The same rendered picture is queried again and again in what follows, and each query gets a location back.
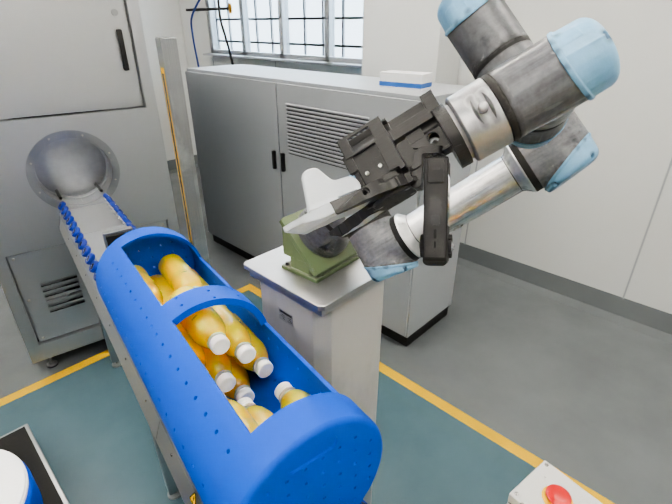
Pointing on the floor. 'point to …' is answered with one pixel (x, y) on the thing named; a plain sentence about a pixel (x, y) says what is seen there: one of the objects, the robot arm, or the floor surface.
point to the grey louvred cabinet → (294, 81)
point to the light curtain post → (176, 107)
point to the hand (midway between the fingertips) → (311, 238)
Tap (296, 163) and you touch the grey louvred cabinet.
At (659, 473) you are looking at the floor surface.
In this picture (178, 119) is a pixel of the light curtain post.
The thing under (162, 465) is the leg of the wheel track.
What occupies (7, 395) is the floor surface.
